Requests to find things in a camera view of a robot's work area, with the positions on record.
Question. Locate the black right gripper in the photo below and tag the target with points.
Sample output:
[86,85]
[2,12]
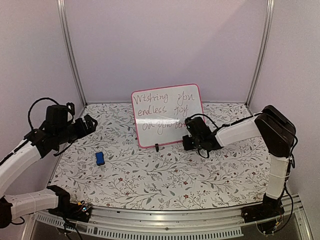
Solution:
[187,145]

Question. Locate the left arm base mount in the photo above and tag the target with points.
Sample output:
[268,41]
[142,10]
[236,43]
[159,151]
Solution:
[66,209]

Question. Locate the pink framed whiteboard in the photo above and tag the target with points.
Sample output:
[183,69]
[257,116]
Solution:
[160,113]

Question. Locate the blue whiteboard eraser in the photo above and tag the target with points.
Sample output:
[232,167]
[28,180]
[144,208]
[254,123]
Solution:
[99,158]

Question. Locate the aluminium frame post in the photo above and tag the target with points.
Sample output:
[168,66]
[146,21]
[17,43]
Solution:
[270,5]
[61,6]

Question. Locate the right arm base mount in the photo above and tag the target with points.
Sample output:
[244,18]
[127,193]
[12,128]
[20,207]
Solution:
[270,211]

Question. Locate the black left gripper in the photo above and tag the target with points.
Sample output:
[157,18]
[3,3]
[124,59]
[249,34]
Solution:
[83,130]

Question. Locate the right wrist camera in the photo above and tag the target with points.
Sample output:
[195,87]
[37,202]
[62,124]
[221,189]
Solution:
[189,125]

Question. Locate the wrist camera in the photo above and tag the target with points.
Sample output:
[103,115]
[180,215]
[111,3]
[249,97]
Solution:
[71,112]
[189,125]

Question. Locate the right aluminium frame post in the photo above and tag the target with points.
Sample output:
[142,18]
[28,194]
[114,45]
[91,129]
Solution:
[270,5]

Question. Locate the left aluminium frame post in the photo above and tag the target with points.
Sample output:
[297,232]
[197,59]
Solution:
[61,6]

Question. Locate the floral patterned table mat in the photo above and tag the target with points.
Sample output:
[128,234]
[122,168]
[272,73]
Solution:
[171,179]

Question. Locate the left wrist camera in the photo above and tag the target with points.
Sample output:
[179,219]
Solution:
[71,112]

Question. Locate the front aluminium rail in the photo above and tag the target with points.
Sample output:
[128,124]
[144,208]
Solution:
[226,223]

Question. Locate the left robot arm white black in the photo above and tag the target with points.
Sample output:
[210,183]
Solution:
[59,127]

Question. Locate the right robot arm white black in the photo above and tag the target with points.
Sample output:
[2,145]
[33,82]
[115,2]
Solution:
[277,132]

